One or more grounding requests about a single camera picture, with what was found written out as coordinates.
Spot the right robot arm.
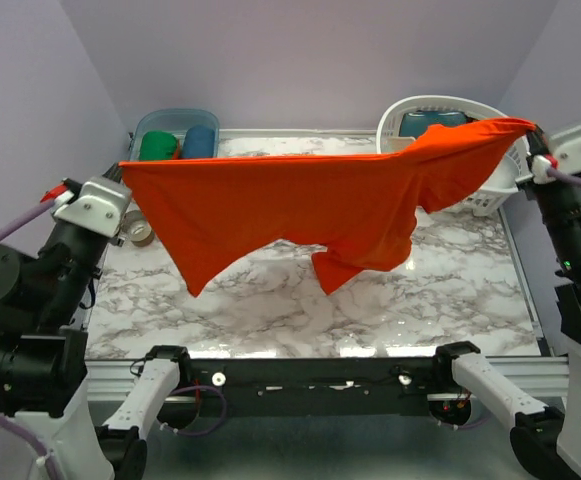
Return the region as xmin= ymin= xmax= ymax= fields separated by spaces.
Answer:
xmin=429 ymin=123 xmax=581 ymax=479

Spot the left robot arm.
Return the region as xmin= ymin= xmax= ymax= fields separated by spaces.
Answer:
xmin=0 ymin=166 xmax=192 ymax=479

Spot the tape roll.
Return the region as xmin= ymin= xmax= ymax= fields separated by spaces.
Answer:
xmin=120 ymin=210 xmax=155 ymax=248

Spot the rolled green t shirt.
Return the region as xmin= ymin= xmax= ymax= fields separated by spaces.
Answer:
xmin=139 ymin=130 xmax=180 ymax=161

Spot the white laundry basket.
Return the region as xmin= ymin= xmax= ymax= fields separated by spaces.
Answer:
xmin=376 ymin=95 xmax=528 ymax=216

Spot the clear blue plastic bin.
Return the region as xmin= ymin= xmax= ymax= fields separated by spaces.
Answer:
xmin=130 ymin=108 xmax=220 ymax=161

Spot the rolled blue t shirt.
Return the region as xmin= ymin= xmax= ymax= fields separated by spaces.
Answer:
xmin=182 ymin=125 xmax=215 ymax=159

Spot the teal folded garment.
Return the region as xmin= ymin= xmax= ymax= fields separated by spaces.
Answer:
xmin=399 ymin=110 xmax=468 ymax=138

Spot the beige garment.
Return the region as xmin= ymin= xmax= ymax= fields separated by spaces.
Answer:
xmin=381 ymin=137 xmax=415 ymax=153

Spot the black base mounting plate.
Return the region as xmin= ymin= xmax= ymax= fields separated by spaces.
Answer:
xmin=158 ymin=357 xmax=476 ymax=424

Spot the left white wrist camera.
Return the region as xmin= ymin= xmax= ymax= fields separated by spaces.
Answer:
xmin=41 ymin=176 xmax=131 ymax=240

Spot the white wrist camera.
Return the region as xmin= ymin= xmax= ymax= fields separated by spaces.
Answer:
xmin=41 ymin=176 xmax=131 ymax=240
xmin=528 ymin=123 xmax=581 ymax=186

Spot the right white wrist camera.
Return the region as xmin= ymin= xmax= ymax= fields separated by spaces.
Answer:
xmin=528 ymin=123 xmax=581 ymax=186

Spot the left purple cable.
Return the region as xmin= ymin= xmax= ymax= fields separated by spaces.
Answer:
xmin=0 ymin=197 xmax=229 ymax=480

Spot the aluminium rail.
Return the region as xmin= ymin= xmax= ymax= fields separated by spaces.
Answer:
xmin=87 ymin=356 xmax=569 ymax=402

